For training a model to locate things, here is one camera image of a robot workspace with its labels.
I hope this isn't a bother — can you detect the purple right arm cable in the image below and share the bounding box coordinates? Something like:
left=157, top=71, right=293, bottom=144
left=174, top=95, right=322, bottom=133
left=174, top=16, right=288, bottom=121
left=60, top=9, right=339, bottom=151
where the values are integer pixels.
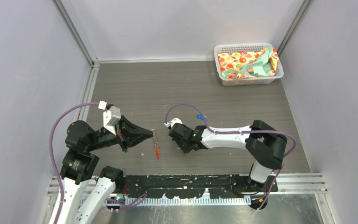
left=165, top=103, right=297, bottom=211

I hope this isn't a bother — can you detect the blue key tag key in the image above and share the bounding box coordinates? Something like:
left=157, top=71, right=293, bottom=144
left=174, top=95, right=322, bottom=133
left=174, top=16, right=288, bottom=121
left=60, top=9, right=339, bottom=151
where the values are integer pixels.
left=197, top=114, right=207, bottom=120

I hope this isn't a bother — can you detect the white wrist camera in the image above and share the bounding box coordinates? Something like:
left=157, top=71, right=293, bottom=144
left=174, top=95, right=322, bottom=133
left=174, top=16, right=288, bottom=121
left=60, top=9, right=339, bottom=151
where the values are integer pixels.
left=164, top=118, right=183, bottom=129
left=98, top=101, right=121, bottom=136

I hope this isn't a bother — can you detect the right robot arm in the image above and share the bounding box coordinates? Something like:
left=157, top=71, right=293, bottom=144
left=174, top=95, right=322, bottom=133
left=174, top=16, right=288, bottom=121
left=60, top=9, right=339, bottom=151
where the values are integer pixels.
left=165, top=118, right=288, bottom=192

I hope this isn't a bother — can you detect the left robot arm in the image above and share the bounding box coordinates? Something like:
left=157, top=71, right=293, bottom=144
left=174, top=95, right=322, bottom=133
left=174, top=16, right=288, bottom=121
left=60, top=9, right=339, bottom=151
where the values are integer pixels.
left=49, top=112, right=153, bottom=224

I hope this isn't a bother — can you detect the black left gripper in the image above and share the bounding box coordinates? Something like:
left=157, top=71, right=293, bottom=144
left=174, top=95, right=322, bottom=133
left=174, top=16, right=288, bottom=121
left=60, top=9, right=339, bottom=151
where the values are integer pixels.
left=87, top=113, right=153, bottom=150

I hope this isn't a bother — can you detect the colourful patterned cloth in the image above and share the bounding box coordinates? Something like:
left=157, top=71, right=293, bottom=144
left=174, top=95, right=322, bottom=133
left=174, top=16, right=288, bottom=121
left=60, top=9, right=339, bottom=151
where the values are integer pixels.
left=217, top=47, right=279, bottom=79

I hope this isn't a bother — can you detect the red key tag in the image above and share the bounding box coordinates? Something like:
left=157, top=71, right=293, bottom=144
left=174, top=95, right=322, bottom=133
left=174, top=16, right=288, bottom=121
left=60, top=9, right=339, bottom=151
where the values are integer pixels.
left=155, top=146, right=160, bottom=160

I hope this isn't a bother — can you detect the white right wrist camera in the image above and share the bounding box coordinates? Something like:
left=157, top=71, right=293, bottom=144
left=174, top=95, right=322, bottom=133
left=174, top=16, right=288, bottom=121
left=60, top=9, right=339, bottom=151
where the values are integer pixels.
left=164, top=118, right=183, bottom=129

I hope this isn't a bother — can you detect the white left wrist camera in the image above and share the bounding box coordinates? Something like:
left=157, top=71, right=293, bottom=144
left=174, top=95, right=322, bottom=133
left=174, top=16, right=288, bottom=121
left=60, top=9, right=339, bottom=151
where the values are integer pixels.
left=98, top=101, right=121, bottom=136

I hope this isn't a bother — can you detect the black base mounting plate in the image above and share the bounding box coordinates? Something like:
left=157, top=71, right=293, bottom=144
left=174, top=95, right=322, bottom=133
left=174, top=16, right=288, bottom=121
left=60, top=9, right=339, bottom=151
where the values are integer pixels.
left=114, top=174, right=278, bottom=199

